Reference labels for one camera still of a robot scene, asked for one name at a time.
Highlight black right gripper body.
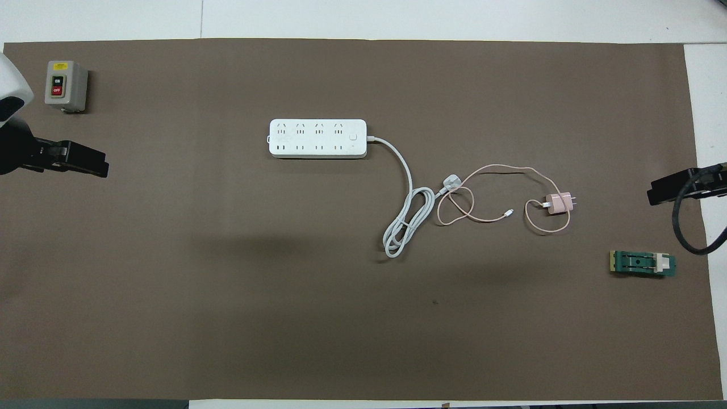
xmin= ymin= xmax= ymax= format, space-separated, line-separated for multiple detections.
xmin=697 ymin=164 xmax=727 ymax=197

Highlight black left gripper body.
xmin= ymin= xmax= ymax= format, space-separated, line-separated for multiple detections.
xmin=0 ymin=116 xmax=55 ymax=175

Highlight grey on-off switch box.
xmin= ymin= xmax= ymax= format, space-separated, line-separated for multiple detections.
xmin=44 ymin=60 xmax=89 ymax=114

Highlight pink charging cable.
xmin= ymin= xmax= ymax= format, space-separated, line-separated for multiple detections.
xmin=436 ymin=165 xmax=571 ymax=235

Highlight pink charger adapter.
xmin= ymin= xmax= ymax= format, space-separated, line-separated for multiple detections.
xmin=544 ymin=193 xmax=578 ymax=215

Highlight white power strip cord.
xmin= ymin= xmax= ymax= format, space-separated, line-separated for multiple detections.
xmin=366 ymin=135 xmax=462 ymax=259

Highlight brown table mat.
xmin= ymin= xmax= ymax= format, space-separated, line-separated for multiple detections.
xmin=0 ymin=38 xmax=724 ymax=402

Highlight white power strip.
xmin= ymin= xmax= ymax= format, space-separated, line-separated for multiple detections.
xmin=268 ymin=118 xmax=368 ymax=159

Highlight green knife switch block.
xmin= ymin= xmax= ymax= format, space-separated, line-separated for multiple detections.
xmin=609 ymin=250 xmax=677 ymax=278

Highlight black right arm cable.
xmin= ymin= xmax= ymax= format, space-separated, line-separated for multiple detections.
xmin=672 ymin=165 xmax=727 ymax=256

